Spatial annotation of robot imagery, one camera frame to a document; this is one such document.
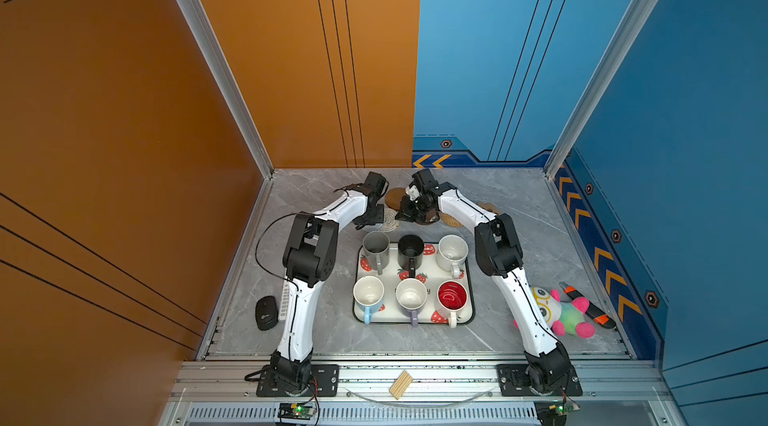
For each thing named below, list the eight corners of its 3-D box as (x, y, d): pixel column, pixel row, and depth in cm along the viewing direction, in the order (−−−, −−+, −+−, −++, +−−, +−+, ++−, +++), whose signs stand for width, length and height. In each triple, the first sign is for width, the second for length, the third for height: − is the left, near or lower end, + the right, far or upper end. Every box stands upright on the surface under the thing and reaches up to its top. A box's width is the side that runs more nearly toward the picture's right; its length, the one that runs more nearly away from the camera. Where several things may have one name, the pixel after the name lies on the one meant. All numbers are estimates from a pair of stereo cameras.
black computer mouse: (260, 333, 82) (256, 330, 80) (257, 304, 88) (253, 300, 85) (279, 325, 84) (276, 322, 81) (275, 297, 89) (272, 294, 87)
